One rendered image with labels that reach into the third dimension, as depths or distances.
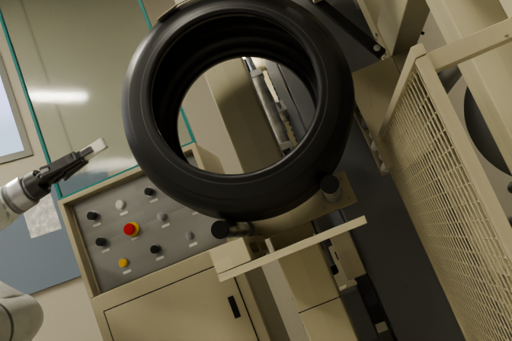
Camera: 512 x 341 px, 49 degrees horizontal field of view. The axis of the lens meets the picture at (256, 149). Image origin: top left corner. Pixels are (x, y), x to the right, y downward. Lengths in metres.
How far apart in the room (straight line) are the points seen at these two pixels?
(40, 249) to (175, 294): 2.36
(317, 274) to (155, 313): 0.63
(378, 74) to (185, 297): 0.98
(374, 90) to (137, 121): 0.69
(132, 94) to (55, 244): 2.96
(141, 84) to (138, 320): 0.95
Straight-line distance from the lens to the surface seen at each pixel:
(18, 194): 1.61
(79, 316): 4.26
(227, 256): 1.35
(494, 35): 0.92
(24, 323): 1.80
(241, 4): 1.43
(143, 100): 1.38
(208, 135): 4.64
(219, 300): 1.98
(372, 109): 1.67
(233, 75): 1.79
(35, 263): 4.27
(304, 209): 1.68
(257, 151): 1.73
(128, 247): 2.12
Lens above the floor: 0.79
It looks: 11 degrees up
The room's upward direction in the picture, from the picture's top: 22 degrees counter-clockwise
